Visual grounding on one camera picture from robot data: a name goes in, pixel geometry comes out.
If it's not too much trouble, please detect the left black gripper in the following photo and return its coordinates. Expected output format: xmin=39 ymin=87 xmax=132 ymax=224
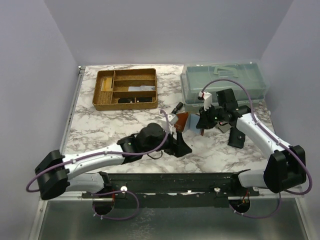
xmin=143 ymin=125 xmax=192 ymax=157

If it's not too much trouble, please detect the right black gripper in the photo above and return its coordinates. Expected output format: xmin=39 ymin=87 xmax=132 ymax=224
xmin=197 ymin=103 xmax=227 ymax=130

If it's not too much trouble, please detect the blue credit card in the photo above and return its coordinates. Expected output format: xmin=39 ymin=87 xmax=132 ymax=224
xmin=188 ymin=114 xmax=201 ymax=135

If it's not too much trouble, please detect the brown leather card holder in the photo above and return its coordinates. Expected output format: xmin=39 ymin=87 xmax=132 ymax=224
xmin=173 ymin=112 xmax=189 ymax=133

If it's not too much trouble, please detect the gold card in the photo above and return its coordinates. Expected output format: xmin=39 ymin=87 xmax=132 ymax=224
xmin=101 ymin=76 xmax=113 ymax=92

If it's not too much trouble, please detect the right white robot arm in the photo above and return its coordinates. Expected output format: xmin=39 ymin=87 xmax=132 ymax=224
xmin=196 ymin=88 xmax=307 ymax=196

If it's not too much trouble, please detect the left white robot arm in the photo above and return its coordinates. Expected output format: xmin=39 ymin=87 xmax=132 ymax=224
xmin=34 ymin=123 xmax=192 ymax=200

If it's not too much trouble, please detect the grey card wallet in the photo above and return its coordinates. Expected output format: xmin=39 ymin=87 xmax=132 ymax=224
xmin=216 ymin=121 xmax=232 ymax=133

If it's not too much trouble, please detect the white card in tray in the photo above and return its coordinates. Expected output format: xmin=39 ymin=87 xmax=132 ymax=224
xmin=128 ymin=85 xmax=156 ymax=92

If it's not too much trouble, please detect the black T-shaped pipe fitting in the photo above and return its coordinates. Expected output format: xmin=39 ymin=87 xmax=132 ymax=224
xmin=171 ymin=102 xmax=184 ymax=115

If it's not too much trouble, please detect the black snap wallet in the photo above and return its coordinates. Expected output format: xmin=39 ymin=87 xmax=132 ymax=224
xmin=227 ymin=127 xmax=246 ymax=149

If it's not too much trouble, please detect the clear lidded plastic box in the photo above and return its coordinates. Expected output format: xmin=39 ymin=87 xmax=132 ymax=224
xmin=180 ymin=60 xmax=270 ymax=113

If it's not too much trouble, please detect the black item in tray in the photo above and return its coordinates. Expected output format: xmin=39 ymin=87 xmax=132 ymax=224
xmin=117 ymin=97 xmax=153 ymax=104

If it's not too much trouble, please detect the brown cork organizer tray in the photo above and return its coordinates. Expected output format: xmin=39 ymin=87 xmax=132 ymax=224
xmin=92 ymin=68 xmax=158 ymax=111

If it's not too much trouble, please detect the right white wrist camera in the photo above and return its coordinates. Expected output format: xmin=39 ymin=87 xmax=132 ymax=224
xmin=198 ymin=91 xmax=213 ymax=111

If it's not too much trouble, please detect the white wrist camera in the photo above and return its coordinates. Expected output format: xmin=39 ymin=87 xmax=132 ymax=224
xmin=198 ymin=91 xmax=213 ymax=111
xmin=161 ymin=113 xmax=178 ymax=134

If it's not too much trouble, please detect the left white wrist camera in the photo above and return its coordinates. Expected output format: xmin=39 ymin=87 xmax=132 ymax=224
xmin=161 ymin=113 xmax=178 ymax=134

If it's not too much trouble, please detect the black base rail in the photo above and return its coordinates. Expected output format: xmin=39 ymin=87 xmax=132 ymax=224
xmin=82 ymin=171 xmax=267 ymax=210

